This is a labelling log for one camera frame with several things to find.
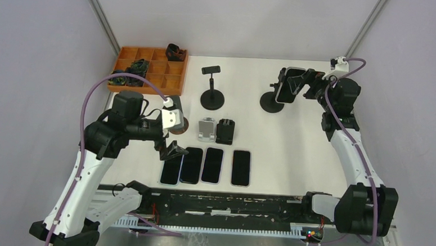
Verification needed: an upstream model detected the wooden round base stand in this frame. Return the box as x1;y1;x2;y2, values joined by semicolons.
167;95;189;135

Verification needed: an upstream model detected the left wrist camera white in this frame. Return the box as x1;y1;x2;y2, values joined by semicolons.
160;109;185;131

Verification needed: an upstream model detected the black phone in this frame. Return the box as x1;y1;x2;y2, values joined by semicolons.
179;147;204;185

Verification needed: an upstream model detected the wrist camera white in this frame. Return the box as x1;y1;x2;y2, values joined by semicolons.
160;109;185;131
322;56;350;81

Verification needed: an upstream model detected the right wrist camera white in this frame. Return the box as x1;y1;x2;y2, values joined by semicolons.
322;56;350;81

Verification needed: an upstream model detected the white silver folding stand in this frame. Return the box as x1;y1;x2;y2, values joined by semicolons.
197;117;217;143

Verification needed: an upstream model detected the light blue case phone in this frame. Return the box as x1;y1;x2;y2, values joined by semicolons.
160;156;182;186

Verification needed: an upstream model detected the black folding stand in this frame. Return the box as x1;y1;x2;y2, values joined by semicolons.
215;119;235;145

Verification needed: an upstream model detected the light blue cable duct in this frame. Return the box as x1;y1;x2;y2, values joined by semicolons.
110;215;306;240

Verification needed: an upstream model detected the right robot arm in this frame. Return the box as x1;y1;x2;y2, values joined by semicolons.
284;67;399;238

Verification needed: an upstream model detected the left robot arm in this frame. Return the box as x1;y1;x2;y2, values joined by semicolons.
29;91;186;246

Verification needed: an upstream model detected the white case phone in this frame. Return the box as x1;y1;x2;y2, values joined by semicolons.
276;67;299;104

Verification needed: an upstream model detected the black green cable bundle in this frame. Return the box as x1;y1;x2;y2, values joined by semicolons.
124;58;151;88

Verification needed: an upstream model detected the purple case phone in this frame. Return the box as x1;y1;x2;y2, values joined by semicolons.
200;147;224;184

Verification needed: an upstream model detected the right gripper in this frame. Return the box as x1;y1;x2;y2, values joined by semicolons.
286;67;340;112

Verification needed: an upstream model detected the black tall round stand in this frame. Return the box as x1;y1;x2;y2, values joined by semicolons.
200;65;225;111

